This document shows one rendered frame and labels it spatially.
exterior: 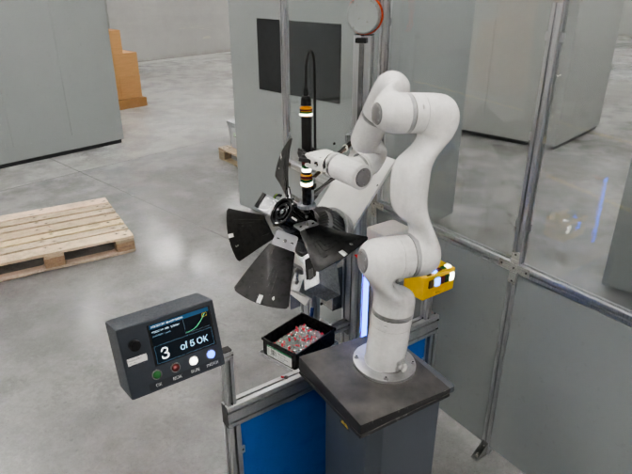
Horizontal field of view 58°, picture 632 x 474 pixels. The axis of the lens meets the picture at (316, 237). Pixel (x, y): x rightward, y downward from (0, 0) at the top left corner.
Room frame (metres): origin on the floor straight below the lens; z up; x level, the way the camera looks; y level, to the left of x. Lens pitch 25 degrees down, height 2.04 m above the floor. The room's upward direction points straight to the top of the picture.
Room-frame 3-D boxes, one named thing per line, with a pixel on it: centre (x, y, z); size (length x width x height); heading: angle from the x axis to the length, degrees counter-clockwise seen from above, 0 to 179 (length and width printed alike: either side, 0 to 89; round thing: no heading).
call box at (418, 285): (1.83, -0.41, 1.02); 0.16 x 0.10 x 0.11; 125
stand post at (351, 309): (2.26, -0.16, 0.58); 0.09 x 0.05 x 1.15; 35
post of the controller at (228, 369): (1.36, 0.26, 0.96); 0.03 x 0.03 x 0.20; 35
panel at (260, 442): (1.61, -0.09, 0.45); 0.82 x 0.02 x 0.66; 125
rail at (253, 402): (1.61, -0.09, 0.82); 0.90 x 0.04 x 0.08; 125
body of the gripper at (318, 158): (1.87, -0.03, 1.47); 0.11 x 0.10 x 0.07; 35
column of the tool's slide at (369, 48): (2.64, -0.21, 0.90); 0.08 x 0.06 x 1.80; 70
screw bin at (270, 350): (1.70, 0.06, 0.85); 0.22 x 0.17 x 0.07; 140
